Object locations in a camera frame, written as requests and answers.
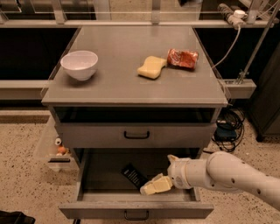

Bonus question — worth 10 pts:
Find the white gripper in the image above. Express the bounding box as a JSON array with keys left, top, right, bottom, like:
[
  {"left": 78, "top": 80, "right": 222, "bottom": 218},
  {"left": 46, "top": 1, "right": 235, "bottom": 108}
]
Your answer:
[{"left": 140, "top": 155, "right": 192, "bottom": 195}]

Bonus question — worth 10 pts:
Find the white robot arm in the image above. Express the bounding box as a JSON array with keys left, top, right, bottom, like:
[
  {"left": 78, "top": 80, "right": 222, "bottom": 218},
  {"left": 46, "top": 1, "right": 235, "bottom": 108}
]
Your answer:
[{"left": 140, "top": 151, "right": 280, "bottom": 210}]

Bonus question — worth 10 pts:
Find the open grey middle drawer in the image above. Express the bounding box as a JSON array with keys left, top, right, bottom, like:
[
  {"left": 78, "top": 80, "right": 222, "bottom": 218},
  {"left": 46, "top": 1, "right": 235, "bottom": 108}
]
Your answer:
[{"left": 59, "top": 148, "right": 214, "bottom": 221}]

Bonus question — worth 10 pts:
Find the grey drawer cabinet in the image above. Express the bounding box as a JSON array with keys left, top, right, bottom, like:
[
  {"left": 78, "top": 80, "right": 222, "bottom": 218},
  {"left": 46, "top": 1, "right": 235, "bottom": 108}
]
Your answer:
[{"left": 40, "top": 25, "right": 228, "bottom": 221}]

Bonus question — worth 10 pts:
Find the closed grey upper drawer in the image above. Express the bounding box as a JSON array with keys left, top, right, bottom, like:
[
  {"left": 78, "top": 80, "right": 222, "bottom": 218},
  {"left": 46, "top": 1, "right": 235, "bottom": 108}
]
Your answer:
[{"left": 55, "top": 122, "right": 216, "bottom": 149}]

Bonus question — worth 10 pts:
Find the yellow sponge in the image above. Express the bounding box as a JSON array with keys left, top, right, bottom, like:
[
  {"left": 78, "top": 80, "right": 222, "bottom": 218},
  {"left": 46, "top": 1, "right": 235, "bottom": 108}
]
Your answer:
[{"left": 137, "top": 56, "right": 167, "bottom": 80}]

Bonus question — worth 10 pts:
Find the orange toy in bin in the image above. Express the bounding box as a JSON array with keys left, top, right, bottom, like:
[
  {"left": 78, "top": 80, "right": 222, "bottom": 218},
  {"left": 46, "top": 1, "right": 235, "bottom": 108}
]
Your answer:
[{"left": 57, "top": 146, "right": 69, "bottom": 156}]

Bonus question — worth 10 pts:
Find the crushed red soda can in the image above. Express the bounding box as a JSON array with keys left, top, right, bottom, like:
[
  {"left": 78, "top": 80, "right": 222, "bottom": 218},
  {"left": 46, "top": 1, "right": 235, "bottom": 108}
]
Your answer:
[{"left": 167, "top": 49, "right": 199, "bottom": 69}]

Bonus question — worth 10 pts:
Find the clear plastic storage bin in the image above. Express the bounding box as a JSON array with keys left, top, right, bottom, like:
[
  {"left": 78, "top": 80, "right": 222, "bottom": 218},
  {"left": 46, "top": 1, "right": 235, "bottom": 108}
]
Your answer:
[{"left": 33, "top": 117, "right": 78, "bottom": 172}]

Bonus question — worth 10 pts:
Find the white ceramic bowl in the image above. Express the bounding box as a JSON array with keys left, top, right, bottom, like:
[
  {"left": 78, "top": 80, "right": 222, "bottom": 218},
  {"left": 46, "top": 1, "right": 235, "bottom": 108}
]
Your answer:
[{"left": 60, "top": 51, "right": 98, "bottom": 81}]

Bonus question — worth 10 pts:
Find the black bag corner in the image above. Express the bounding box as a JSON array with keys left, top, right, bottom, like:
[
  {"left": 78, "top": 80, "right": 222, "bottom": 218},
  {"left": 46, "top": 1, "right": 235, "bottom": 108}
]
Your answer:
[{"left": 0, "top": 211, "right": 35, "bottom": 224}]

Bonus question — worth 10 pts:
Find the white power strip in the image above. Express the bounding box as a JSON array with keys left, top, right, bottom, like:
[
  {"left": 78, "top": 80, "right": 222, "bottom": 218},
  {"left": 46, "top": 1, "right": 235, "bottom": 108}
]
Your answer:
[{"left": 217, "top": 3, "right": 247, "bottom": 29}]

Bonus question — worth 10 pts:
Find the black cable bundle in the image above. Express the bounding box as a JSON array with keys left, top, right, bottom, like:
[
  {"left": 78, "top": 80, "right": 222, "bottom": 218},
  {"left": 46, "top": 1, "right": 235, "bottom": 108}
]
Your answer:
[{"left": 202, "top": 106, "right": 246, "bottom": 155}]

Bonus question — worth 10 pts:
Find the white power cable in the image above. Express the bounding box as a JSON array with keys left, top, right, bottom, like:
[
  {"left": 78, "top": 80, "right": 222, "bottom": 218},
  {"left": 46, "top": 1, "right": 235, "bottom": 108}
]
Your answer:
[{"left": 211, "top": 24, "right": 242, "bottom": 70}]

